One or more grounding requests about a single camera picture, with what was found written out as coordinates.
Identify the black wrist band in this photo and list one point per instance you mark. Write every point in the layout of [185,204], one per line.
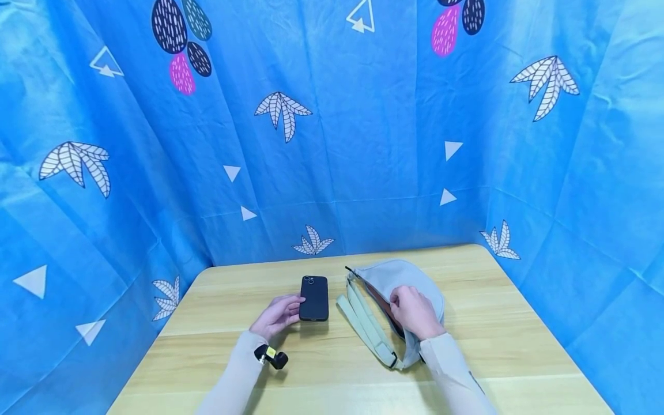
[271,355]

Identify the person's right fingers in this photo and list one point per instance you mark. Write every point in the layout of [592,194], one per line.
[398,302]

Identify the light grey sling bag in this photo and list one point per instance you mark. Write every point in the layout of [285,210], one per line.
[386,300]

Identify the person's right forearm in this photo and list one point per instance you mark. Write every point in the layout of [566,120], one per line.
[456,374]

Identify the black smartphone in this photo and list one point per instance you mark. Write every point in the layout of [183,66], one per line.
[314,298]

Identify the person's right hand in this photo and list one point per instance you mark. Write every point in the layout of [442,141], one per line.
[416,316]

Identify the person's left forearm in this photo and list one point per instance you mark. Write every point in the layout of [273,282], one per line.
[234,374]

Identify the person's left thumb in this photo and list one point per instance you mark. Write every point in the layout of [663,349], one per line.
[290,317]

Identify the person's left fingers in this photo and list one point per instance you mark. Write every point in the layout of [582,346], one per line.
[291,300]

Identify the person's left hand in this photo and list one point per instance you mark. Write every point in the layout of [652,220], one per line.
[274,319]

